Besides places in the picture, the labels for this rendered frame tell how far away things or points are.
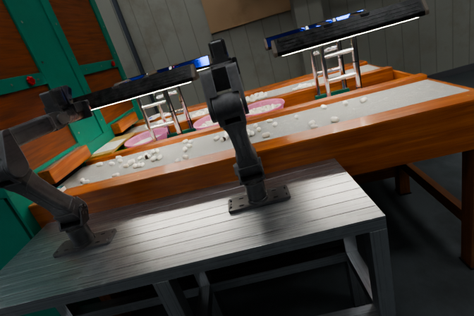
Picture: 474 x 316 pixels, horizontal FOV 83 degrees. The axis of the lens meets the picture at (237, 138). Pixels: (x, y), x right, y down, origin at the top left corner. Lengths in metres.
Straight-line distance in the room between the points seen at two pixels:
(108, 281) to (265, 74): 2.99
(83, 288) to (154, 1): 3.10
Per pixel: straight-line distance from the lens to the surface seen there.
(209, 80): 0.64
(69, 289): 0.95
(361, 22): 1.29
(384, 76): 1.85
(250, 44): 3.44
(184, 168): 1.06
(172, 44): 3.50
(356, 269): 1.12
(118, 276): 0.87
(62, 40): 1.95
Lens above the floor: 1.16
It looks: 20 degrees down
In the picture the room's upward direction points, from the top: 17 degrees counter-clockwise
